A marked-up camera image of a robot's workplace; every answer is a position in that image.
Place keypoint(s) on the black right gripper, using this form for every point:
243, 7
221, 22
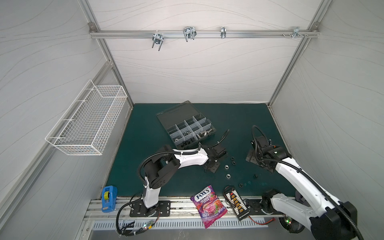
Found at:
255, 157

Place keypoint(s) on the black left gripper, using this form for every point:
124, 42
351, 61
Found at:
214, 169

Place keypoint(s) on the clear plastic organizer box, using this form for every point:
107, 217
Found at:
186, 125

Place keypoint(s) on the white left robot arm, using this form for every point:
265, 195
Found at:
156, 170

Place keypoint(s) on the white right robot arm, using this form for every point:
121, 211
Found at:
316, 209

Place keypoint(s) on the black parallel charging board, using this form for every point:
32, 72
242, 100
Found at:
236, 203

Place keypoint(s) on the purple Fox's candy bag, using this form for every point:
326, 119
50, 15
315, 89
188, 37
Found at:
209, 206

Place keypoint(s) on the green table mat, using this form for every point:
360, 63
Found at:
144, 135

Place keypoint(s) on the blue tape dispenser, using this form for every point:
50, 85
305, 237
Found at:
109, 198

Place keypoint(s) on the silver double U-bolt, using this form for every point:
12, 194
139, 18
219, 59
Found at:
189, 33

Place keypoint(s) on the silver U-bolt clamp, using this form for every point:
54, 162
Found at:
158, 39

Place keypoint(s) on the aluminium top crossbar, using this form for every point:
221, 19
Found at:
201, 34

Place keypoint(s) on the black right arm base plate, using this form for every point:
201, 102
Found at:
255, 207

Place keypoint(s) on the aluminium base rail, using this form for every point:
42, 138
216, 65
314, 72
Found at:
180, 208

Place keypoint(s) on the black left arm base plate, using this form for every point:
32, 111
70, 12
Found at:
162, 209

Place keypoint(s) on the small silver bracket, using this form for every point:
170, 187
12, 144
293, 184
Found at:
223, 32

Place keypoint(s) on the silver corner hook bracket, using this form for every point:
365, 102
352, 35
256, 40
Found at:
295, 34

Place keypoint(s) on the white wire basket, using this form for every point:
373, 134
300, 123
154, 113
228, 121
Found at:
85, 127

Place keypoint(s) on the aluminium corner frame post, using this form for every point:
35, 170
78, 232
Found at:
313, 32

